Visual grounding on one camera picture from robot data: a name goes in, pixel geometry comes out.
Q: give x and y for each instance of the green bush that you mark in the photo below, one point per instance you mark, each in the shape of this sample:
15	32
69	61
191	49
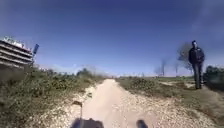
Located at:
85	73

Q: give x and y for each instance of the pale gravel path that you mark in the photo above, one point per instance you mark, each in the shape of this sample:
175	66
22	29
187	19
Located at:
113	100

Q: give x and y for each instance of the weedy verge with shrubs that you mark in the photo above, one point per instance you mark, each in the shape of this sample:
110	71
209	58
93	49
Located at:
150	85

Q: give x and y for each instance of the small bare tree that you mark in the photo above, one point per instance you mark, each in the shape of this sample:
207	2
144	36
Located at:
163	66

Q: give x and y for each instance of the blue sign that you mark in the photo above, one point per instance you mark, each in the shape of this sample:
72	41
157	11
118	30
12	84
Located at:
35	49

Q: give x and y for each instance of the person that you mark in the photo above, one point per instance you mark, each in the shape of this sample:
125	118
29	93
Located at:
196	56

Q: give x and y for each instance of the grassy verge with low bushes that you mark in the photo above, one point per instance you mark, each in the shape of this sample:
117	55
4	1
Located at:
26	96

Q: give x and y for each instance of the building with long balconies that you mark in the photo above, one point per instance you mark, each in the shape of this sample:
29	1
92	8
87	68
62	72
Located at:
13	53

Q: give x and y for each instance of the dark hedge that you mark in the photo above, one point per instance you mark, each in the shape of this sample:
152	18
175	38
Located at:
215	76

